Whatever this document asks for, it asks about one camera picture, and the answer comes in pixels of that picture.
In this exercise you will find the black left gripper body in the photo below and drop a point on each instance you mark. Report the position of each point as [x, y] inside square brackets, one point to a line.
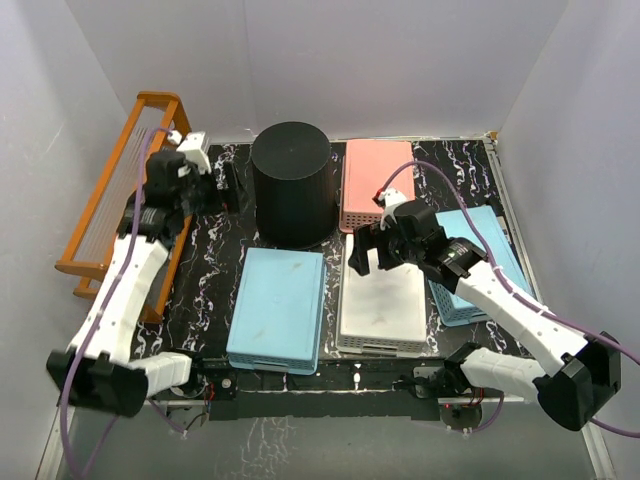
[202, 196]

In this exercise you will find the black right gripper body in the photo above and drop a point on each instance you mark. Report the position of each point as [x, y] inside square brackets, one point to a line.
[393, 250]

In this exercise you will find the black plastic bucket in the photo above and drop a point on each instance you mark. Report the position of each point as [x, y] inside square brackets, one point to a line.
[294, 187]

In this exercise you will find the white perforated plastic basket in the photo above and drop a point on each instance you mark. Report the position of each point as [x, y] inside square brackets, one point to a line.
[382, 313]

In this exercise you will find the pink perforated plastic basket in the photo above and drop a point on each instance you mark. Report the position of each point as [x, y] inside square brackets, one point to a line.
[368, 163]

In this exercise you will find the small blue perforated basket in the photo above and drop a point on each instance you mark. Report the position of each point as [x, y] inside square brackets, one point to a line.
[277, 317]

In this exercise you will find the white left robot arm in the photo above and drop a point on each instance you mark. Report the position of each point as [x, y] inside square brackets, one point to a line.
[95, 371]

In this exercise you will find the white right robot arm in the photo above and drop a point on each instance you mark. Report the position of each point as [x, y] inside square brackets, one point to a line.
[570, 374]

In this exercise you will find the orange wooden rack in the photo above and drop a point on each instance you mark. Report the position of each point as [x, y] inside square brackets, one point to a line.
[90, 248]

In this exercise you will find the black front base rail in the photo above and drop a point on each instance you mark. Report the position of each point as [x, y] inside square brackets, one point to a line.
[340, 388]

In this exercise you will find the aluminium frame profile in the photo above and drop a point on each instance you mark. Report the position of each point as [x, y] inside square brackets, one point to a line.
[518, 441]

